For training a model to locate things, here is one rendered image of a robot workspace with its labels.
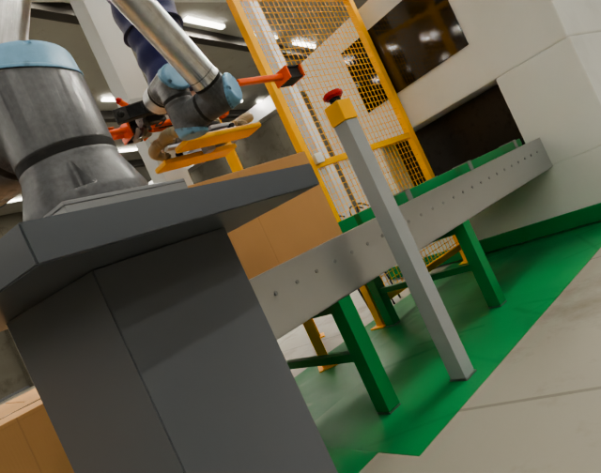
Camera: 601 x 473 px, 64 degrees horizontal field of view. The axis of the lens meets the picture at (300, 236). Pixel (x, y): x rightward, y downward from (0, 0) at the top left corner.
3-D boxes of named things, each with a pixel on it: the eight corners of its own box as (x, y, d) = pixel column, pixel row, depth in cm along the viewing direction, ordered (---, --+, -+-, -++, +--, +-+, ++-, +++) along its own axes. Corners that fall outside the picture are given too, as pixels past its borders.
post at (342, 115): (459, 372, 163) (336, 107, 164) (476, 370, 158) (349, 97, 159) (450, 382, 159) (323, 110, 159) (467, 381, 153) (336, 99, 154)
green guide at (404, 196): (520, 152, 293) (515, 139, 294) (537, 145, 285) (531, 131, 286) (362, 234, 190) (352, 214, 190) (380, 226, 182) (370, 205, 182)
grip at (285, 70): (292, 86, 189) (287, 75, 189) (305, 74, 183) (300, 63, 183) (277, 88, 184) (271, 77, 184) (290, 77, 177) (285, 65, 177)
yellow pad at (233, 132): (248, 137, 191) (243, 126, 191) (262, 126, 183) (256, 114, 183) (176, 154, 168) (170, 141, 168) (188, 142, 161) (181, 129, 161)
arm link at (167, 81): (171, 91, 135) (156, 59, 135) (155, 113, 145) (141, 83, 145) (198, 87, 141) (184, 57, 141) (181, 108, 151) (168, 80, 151)
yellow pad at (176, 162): (225, 156, 205) (221, 145, 205) (238, 146, 198) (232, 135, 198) (156, 175, 183) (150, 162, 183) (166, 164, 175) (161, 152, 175)
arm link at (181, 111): (203, 125, 135) (184, 85, 135) (174, 144, 140) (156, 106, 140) (220, 127, 144) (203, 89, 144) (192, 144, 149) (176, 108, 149)
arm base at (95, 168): (175, 184, 79) (149, 129, 79) (84, 196, 62) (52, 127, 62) (100, 229, 87) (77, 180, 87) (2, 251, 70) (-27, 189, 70)
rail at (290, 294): (545, 169, 287) (531, 141, 287) (553, 165, 283) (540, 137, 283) (253, 350, 138) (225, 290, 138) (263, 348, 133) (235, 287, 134)
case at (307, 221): (290, 266, 218) (254, 186, 218) (347, 243, 187) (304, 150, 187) (177, 323, 180) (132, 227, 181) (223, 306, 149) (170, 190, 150)
